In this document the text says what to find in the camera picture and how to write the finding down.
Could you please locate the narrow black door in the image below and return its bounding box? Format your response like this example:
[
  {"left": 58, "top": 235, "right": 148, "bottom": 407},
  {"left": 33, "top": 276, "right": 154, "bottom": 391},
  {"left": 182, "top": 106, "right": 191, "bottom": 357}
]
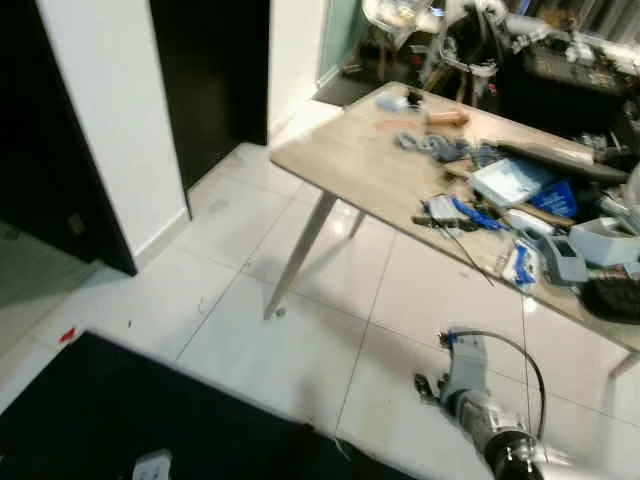
[{"left": 150, "top": 0, "right": 272, "bottom": 192}]

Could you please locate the blue handled tool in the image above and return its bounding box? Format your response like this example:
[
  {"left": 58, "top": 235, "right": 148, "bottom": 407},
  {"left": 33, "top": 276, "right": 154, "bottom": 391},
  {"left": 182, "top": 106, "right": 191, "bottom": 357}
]
[{"left": 450, "top": 195, "right": 502, "bottom": 233}]

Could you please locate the black round mesh object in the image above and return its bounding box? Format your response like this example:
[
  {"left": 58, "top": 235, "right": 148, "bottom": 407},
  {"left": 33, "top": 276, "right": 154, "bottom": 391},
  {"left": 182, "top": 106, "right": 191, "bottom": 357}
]
[{"left": 583, "top": 275, "right": 640, "bottom": 323}]

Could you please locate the light wooden table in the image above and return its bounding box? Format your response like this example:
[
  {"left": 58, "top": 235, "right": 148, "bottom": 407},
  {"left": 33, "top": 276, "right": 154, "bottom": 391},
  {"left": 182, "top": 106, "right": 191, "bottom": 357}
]
[{"left": 263, "top": 80, "right": 640, "bottom": 377}]

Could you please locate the tan cylinder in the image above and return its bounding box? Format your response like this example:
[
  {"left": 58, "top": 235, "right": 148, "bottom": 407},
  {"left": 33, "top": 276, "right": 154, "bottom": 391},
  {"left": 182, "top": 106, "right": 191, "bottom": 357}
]
[{"left": 427, "top": 110, "right": 471, "bottom": 128}]

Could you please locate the white robot foot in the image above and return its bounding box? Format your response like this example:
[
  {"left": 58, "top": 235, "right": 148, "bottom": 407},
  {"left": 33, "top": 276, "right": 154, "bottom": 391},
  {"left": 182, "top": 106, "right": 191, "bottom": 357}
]
[{"left": 133, "top": 450, "right": 173, "bottom": 480}]

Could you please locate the blue bag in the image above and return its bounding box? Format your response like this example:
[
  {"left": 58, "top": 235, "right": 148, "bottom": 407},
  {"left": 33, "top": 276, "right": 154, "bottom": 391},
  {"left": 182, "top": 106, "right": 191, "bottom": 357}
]
[{"left": 530, "top": 180, "right": 580, "bottom": 220}]

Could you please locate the blue and white packet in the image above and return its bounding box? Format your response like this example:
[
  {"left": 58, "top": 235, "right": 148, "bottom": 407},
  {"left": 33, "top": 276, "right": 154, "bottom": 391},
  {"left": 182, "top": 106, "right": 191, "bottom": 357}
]
[{"left": 505, "top": 240, "right": 542, "bottom": 290}]

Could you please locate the grey handheld device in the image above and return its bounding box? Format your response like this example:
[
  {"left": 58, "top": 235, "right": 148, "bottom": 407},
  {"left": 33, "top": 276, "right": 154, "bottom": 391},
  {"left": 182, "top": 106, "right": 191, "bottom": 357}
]
[{"left": 540, "top": 235, "right": 590, "bottom": 287}]

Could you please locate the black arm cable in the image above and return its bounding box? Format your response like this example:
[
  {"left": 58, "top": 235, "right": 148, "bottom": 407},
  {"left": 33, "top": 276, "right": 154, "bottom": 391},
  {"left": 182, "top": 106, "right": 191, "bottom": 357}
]
[{"left": 455, "top": 330, "right": 548, "bottom": 441}]

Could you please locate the white flat box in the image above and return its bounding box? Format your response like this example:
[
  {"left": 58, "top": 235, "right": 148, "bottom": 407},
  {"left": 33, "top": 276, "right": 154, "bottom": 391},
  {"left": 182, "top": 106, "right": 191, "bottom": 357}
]
[{"left": 470, "top": 157, "right": 557, "bottom": 208}]

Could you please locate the white open container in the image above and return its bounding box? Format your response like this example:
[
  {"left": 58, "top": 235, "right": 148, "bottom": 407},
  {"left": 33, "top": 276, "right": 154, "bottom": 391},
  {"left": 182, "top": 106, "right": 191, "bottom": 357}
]
[{"left": 570, "top": 217, "right": 640, "bottom": 267}]

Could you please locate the long black case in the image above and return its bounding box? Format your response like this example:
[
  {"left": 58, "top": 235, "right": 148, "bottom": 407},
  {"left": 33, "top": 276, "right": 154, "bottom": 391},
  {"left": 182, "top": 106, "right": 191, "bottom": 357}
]
[{"left": 497, "top": 142, "right": 629, "bottom": 186}]

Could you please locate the small white and blue object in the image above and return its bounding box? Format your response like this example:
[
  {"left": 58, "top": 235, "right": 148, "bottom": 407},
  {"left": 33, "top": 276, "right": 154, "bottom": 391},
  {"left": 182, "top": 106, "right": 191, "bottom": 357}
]
[{"left": 377, "top": 92, "right": 422, "bottom": 114}]

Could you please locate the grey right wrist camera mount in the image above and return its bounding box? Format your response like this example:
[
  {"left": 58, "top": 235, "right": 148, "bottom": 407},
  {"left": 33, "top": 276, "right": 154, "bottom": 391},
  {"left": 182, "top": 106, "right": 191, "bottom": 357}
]
[{"left": 440, "top": 333, "right": 501, "bottom": 437}]

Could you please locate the wide black door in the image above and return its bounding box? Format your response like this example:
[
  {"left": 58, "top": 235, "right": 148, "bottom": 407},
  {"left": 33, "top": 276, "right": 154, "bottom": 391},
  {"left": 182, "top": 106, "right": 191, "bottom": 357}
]
[{"left": 0, "top": 0, "right": 137, "bottom": 277}]

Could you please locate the black cabinet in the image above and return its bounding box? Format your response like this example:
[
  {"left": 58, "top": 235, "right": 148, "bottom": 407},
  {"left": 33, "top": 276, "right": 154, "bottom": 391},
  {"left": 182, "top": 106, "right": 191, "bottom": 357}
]
[{"left": 495, "top": 40, "right": 640, "bottom": 141}]

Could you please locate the black floor mat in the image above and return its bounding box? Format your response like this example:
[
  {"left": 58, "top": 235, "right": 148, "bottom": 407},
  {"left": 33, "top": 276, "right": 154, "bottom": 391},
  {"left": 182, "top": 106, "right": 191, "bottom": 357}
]
[{"left": 0, "top": 330, "right": 421, "bottom": 480}]

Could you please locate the grey coiled cable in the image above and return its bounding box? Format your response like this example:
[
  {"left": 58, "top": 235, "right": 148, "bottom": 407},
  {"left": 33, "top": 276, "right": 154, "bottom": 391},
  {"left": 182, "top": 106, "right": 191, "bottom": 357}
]
[{"left": 395, "top": 130, "right": 472, "bottom": 162}]

